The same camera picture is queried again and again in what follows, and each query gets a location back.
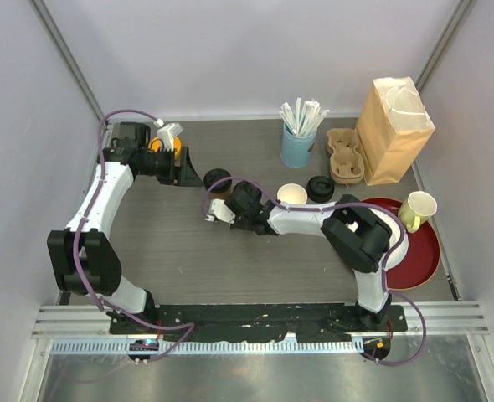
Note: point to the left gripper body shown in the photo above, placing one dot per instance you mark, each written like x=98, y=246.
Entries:
x=160, y=165

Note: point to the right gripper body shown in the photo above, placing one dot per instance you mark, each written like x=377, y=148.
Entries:
x=239, y=223

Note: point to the black coffee cup lid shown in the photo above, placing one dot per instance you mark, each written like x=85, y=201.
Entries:
x=214, y=179

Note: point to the stack of paper cups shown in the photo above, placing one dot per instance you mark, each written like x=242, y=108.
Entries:
x=292, y=193

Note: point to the black lid stack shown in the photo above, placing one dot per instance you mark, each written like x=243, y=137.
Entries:
x=320, y=189

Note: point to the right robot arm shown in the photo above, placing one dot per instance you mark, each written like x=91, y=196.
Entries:
x=367, y=239

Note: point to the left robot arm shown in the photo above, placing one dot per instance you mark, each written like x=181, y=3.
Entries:
x=83, y=259

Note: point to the orange bowl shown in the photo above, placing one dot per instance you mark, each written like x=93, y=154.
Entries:
x=156, y=145

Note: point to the blue straw holder cup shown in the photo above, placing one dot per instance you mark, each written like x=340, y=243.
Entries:
x=295, y=152

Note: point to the white wrapped straws bundle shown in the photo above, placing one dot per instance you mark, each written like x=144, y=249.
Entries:
x=303, y=119

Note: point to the cardboard cup carrier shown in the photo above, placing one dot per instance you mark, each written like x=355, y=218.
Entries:
x=346, y=164

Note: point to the white paper plate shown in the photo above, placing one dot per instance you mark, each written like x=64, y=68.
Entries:
x=398, y=239

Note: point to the brown paper bag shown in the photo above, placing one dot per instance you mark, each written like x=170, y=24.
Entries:
x=393, y=127

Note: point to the yellow-green mug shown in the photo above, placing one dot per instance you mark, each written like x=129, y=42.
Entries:
x=417, y=208

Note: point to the red round tray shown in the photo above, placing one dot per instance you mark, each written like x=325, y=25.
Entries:
x=423, y=251

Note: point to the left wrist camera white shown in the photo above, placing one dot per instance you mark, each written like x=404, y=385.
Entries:
x=167, y=132

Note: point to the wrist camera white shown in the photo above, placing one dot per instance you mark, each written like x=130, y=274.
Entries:
x=167, y=132
x=218, y=210

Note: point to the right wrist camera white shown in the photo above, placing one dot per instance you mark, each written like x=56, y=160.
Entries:
x=218, y=210

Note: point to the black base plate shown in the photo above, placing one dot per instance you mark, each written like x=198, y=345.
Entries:
x=263, y=323

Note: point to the aluminium front rail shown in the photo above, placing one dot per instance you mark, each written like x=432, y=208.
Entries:
x=83, y=329

